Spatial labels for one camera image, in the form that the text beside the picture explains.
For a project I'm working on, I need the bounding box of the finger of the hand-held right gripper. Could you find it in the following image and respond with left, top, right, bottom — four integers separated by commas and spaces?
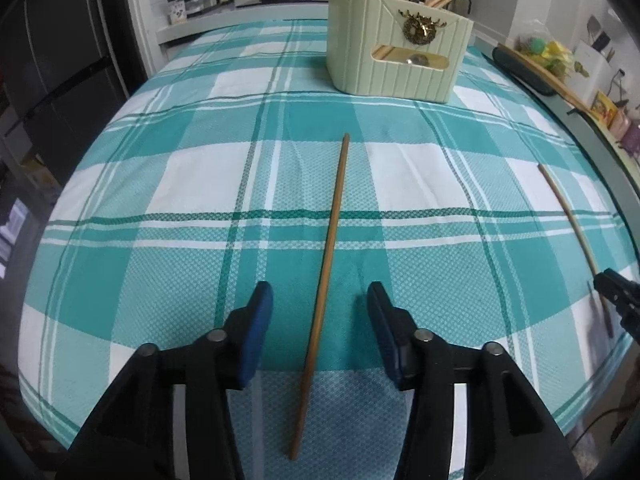
593, 268, 640, 341

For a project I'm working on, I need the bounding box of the cardboard box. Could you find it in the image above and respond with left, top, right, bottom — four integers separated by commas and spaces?
20, 155, 62, 197

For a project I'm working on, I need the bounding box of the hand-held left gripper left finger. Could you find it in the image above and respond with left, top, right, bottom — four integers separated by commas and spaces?
55, 281, 275, 480

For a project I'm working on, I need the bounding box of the black flat case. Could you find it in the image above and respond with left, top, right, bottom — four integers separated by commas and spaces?
492, 44, 558, 97

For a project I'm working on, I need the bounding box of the cream ribbed utensil holder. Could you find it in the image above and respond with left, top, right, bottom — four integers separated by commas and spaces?
326, 0, 475, 105

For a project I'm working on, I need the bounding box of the white knife block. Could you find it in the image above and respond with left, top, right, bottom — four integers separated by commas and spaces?
570, 15, 626, 106

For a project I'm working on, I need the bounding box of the grey-green side counter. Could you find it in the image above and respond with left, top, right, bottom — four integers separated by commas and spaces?
550, 90, 640, 206

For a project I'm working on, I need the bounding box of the dark grey refrigerator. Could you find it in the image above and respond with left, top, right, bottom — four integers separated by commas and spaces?
0, 0, 131, 181

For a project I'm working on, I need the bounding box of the teal plaid tablecloth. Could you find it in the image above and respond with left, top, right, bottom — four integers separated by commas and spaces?
15, 15, 640, 480

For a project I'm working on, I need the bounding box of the clear bag of colourful sponges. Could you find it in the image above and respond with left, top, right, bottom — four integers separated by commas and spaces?
515, 20, 591, 78

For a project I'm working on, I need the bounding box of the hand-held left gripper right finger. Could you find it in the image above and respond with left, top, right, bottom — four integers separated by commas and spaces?
366, 282, 583, 480

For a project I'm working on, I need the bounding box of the yellow packet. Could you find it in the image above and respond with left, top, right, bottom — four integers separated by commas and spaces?
590, 91, 619, 124

